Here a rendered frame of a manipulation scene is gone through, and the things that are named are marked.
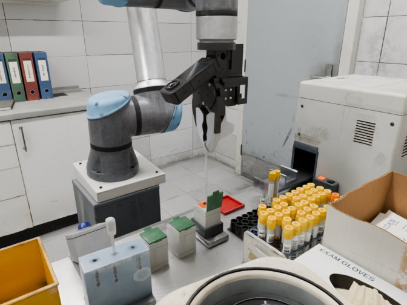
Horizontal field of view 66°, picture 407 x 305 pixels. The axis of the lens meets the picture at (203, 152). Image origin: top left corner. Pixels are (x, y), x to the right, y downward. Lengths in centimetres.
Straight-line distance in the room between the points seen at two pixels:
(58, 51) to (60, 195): 112
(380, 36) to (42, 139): 215
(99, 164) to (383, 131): 72
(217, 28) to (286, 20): 202
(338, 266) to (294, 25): 213
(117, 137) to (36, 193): 148
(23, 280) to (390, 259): 59
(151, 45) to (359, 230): 70
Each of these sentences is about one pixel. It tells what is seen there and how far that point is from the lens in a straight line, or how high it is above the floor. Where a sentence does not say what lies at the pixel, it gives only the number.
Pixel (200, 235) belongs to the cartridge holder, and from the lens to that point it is 70.
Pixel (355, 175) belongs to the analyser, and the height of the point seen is 96.
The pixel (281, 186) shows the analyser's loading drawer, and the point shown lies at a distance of 87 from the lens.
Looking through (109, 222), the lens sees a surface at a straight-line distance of 49.
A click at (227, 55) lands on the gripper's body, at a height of 126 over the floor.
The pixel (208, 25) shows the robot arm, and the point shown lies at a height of 131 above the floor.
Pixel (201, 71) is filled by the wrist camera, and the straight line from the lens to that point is 57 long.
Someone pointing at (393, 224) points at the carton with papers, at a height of 94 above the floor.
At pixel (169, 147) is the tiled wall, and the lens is 333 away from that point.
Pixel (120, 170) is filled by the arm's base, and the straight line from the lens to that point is 91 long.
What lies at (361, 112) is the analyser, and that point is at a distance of 84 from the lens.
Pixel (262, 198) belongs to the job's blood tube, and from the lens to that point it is 71.
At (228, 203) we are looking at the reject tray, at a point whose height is 88.
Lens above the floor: 129
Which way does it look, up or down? 20 degrees down
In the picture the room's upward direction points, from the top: straight up
